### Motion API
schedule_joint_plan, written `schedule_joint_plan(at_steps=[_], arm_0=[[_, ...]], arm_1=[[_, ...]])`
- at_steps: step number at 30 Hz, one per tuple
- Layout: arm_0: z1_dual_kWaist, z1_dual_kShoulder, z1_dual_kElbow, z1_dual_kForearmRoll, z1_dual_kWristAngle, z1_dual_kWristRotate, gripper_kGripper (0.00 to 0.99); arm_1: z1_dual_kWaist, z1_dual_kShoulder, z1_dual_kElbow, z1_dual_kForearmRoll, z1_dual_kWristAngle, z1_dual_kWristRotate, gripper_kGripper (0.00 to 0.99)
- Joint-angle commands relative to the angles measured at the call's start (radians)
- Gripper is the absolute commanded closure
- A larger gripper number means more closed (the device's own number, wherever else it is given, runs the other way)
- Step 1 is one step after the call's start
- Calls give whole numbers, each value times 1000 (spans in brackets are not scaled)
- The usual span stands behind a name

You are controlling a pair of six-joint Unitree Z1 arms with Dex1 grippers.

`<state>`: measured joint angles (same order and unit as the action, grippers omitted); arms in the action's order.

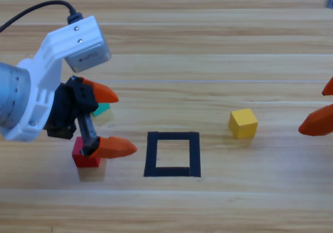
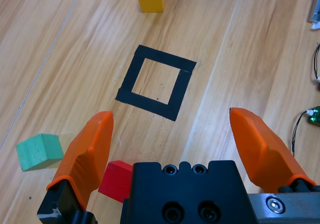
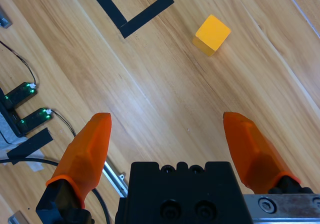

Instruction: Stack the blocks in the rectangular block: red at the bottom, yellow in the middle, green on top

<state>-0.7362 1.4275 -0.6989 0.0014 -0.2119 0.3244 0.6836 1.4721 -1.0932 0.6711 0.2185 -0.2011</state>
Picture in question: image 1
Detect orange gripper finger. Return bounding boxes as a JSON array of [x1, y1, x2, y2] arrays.
[[322, 76, 333, 97], [298, 104, 333, 137]]

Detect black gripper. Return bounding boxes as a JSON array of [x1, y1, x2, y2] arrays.
[[43, 75, 138, 160]]

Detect green wooden block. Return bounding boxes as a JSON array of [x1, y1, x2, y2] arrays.
[[91, 102, 111, 118]]

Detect red wooden block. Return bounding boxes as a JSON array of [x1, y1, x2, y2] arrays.
[[72, 136, 101, 168]]

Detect yellow wooden block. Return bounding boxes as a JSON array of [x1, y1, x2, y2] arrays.
[[228, 108, 259, 140]]

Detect black tape rectangle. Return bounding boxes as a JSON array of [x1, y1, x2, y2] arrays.
[[143, 131, 201, 178]]

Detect black camera cable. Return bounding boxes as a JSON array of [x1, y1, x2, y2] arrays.
[[0, 0, 84, 34]]

